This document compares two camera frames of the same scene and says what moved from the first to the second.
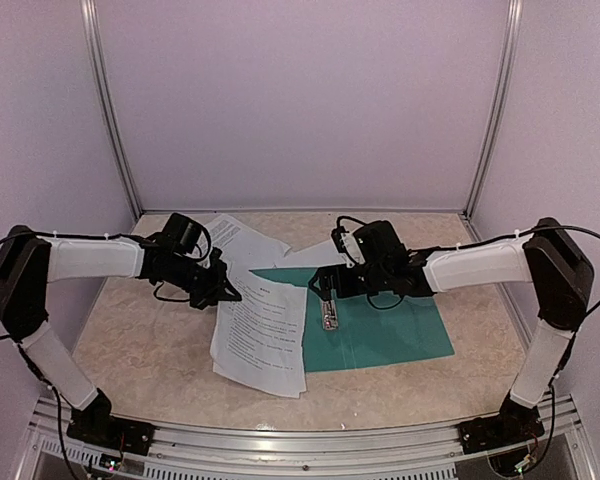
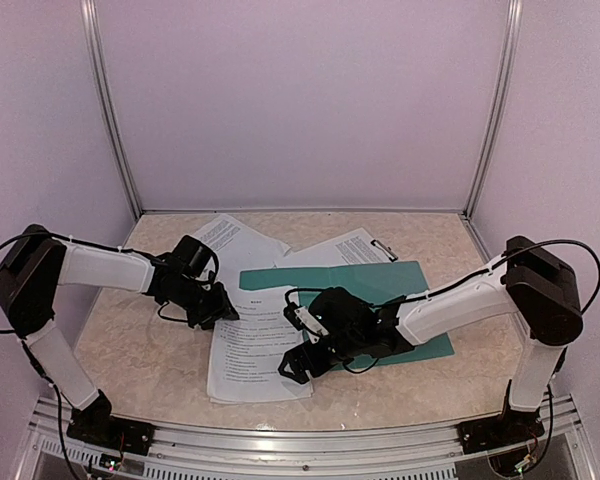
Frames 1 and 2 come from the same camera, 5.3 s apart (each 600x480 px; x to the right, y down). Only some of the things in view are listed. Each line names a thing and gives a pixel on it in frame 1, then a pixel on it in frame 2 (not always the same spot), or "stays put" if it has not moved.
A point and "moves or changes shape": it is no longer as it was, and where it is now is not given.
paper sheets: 257,340 moves or changes shape
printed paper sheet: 320,255 stays put
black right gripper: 343,290 -> 293,356
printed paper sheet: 243,247 stays put
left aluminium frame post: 106,103 stays put
